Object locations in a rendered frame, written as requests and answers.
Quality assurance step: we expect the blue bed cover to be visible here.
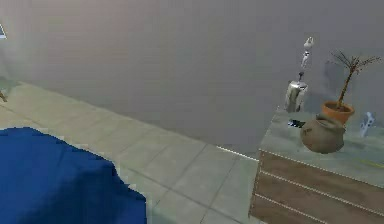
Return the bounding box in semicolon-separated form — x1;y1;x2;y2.
0;126;148;224

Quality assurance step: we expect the orange potted bare plant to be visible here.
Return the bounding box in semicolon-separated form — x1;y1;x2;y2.
321;50;382;126

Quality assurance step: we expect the small black flat object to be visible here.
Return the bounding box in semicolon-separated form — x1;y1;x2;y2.
287;119;306;129

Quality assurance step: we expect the brown wooden chest of drawers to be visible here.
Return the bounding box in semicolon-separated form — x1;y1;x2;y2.
248;107;384;224

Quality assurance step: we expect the brown round clay pot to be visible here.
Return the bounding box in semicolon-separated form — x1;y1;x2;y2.
299;114;346;155

